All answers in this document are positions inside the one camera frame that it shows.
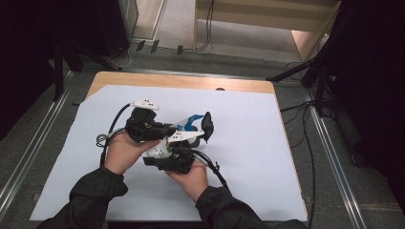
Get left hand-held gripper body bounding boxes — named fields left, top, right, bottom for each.
left=124, top=98, right=160, bottom=144

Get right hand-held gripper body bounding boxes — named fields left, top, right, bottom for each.
left=158, top=129, right=206, bottom=175

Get blue and white milk carton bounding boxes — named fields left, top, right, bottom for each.
left=144, top=113, right=205, bottom=159

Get clear jar with black lid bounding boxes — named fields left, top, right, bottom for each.
left=187, top=111, right=216, bottom=151

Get person's right hand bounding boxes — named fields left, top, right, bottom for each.
left=164, top=157, right=210, bottom=204

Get person's left hand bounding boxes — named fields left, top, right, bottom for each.
left=103, top=129, right=160, bottom=176

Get white paper sheet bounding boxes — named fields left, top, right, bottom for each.
left=29, top=84, right=309, bottom=223

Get black metal stand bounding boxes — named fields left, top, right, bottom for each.
left=52, top=39, right=84, bottom=103

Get dark cabinet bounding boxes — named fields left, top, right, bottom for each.
left=94, top=0, right=139, bottom=59

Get dark curtain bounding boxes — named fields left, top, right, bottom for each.
left=0, top=0, right=99, bottom=142
left=321, top=0, right=405, bottom=218

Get black tripod stand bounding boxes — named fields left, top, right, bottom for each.
left=266, top=18, right=352, bottom=119

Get right hand-held gripper cable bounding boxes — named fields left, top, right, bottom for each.
left=176, top=147, right=231, bottom=194

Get white floor cable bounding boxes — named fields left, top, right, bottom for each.
left=105, top=43, right=139, bottom=70

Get black hanging cable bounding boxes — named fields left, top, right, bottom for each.
left=193, top=0, right=216, bottom=53

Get metal floor rail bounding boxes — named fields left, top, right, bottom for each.
left=0, top=70, right=76, bottom=221
left=301, top=88, right=368, bottom=229

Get black floor cables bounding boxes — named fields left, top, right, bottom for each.
left=279, top=61, right=319, bottom=229

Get light wooden shelf frame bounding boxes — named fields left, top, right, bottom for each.
left=192, top=0, right=342, bottom=63

